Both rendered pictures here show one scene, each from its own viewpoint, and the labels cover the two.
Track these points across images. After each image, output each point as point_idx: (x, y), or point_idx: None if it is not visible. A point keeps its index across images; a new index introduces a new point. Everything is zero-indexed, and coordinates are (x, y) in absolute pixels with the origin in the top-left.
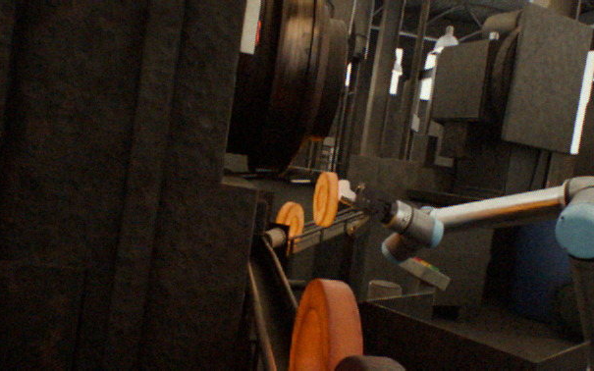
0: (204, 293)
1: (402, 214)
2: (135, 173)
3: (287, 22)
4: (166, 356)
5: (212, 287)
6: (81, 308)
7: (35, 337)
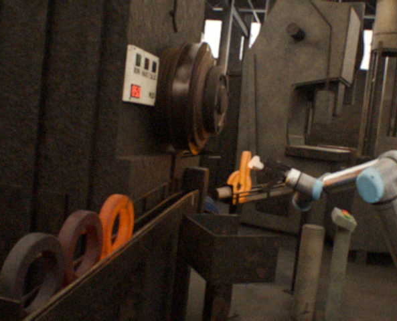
0: None
1: (291, 177)
2: (79, 154)
3: (175, 75)
4: None
5: None
6: (65, 209)
7: (50, 220)
